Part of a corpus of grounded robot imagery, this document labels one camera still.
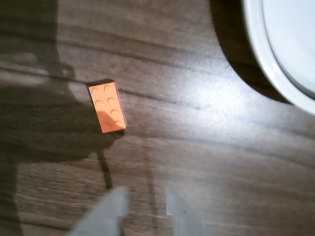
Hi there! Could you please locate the white plate with black ring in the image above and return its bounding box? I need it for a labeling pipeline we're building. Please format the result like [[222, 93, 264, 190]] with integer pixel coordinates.
[[242, 0, 315, 115]]

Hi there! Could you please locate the orange lego block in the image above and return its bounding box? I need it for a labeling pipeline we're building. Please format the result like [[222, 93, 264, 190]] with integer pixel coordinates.
[[86, 79, 127, 134]]

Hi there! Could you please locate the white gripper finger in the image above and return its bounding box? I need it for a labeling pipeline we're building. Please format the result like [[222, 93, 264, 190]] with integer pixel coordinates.
[[165, 187, 212, 236], [66, 186, 130, 236]]

